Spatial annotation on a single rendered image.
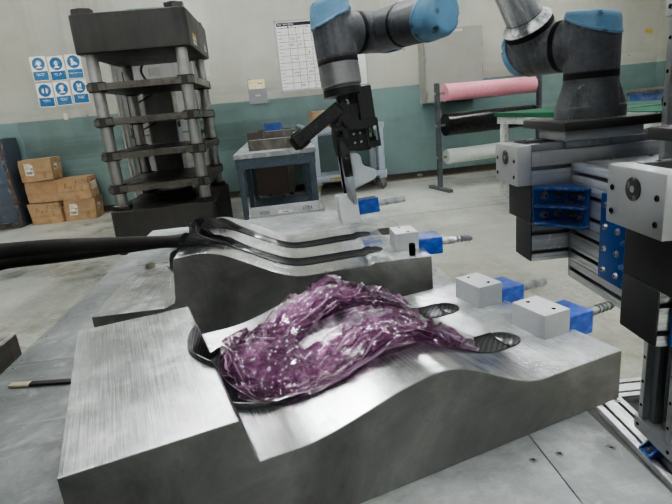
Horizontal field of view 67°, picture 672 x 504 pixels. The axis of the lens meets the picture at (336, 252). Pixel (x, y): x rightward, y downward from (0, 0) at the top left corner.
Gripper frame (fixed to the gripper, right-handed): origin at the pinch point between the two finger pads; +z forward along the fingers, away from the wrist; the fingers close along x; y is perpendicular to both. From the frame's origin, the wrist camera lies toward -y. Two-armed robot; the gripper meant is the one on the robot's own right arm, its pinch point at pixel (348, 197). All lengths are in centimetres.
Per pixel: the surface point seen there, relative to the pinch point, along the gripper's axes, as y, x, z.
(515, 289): 15.7, -35.9, 12.2
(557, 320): 15, -48, 12
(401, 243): 4.7, -20.8, 6.5
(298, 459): -14, -63, 13
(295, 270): -12.2, -22.5, 7.2
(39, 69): -297, 621, -170
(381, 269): 0.4, -25.0, 9.0
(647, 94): 478, 565, -9
